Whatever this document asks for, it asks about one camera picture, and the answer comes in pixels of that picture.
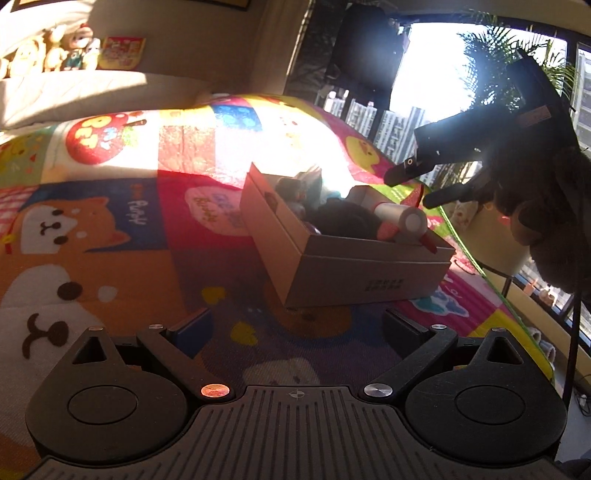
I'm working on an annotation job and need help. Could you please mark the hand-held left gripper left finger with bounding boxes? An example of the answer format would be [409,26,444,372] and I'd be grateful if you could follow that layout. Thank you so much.
[71,307,234,400]

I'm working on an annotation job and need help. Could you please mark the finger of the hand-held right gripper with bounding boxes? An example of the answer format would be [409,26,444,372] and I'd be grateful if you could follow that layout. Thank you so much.
[385,154,444,188]
[422,182,497,209]

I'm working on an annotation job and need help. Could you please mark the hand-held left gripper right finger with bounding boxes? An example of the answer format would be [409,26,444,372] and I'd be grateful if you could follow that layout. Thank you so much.
[362,308,527,400]

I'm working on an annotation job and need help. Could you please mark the white cardboard box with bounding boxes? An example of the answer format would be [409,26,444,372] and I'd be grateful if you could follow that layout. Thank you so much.
[240,161,456,309]

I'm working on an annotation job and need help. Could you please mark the black plush toy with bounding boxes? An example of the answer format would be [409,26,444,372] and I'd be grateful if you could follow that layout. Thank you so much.
[307,198,384,239]

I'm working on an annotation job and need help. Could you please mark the blue and white packet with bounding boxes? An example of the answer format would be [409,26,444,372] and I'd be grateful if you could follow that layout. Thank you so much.
[293,168,324,204]

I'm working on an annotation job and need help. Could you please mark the person's right hand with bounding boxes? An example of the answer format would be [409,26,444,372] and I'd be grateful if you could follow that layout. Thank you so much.
[480,134,591,296]

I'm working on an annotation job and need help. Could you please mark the green palm plant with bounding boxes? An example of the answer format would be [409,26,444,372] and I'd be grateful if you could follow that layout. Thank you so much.
[459,14,580,121]

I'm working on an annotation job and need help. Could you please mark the colourful cartoon play mat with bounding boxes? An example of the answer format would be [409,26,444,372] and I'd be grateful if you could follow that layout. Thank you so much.
[0,95,555,398]

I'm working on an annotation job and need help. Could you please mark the dark hanging clothes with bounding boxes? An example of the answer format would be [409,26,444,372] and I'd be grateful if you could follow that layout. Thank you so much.
[323,4,409,93]

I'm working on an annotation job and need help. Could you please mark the beige sofa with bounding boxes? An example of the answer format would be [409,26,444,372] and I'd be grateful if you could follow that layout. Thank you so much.
[0,69,259,131]

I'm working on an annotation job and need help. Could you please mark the doll with red hat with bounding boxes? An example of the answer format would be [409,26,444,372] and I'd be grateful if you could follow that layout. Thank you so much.
[65,25,93,71]

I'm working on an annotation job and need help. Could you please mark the beige plush toy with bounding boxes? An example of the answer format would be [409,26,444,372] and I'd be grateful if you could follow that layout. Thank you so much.
[44,25,70,72]

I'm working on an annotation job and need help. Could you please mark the window with dark frame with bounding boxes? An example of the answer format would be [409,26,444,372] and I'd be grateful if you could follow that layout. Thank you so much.
[318,0,591,324]

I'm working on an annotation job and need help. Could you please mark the black cable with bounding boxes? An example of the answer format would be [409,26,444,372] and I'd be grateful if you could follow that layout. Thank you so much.
[561,258,583,407]

